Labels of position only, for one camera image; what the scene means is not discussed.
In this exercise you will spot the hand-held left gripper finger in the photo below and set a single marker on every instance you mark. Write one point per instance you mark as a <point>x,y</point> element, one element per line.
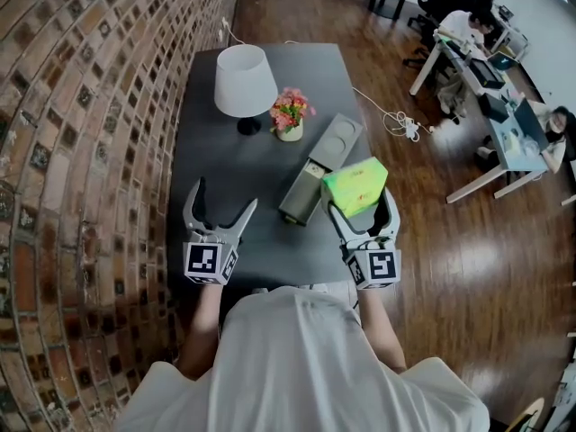
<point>240,221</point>
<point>189,214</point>

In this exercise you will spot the black office chair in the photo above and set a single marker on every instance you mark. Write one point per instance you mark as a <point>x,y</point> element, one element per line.
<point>425,29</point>

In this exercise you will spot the small beige packet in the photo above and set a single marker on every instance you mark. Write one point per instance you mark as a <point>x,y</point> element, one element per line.
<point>313,170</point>

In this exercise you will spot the black box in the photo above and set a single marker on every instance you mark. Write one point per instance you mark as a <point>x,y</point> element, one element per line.
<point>493,107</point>

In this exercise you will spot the grey sliding drawer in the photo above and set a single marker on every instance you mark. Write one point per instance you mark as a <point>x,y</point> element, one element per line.
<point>301,196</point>

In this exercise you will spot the person's left forearm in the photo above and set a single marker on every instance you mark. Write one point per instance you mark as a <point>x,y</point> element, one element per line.
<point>202,331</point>

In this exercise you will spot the white table lamp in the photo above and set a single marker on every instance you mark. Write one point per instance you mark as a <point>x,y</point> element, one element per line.
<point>243,83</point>

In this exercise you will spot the dark open laptop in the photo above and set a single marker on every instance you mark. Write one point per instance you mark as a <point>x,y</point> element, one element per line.
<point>531,122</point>

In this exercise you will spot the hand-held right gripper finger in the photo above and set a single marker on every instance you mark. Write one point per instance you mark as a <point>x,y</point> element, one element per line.
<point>393,216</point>
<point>344,223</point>

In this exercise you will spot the person's white t-shirt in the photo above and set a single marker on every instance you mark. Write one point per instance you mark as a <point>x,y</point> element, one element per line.
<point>297,367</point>

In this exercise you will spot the white office desk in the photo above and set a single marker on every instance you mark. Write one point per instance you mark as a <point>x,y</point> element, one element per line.
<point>513,155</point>

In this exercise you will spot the laptop with green logo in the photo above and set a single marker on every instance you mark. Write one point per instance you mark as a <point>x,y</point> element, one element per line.
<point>504,60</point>

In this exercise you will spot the person's right forearm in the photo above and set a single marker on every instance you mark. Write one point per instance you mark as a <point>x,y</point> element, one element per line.
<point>382,331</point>

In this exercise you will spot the pink flowers in white pot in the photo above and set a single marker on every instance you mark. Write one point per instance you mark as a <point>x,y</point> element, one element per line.
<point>290,113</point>

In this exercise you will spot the grey drawer box housing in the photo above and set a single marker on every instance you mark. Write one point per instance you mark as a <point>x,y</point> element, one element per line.
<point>337,142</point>

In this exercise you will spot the green yellow packet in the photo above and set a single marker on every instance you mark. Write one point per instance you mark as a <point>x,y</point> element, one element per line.
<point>355,185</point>

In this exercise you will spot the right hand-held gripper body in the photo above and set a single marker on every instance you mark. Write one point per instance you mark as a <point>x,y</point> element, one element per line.
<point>378,268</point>

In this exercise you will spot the round wooden stool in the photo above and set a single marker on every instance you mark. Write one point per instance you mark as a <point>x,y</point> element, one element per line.
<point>531,412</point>

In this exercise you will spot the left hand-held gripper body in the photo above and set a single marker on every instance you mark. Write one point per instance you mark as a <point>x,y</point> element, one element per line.
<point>209,261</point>

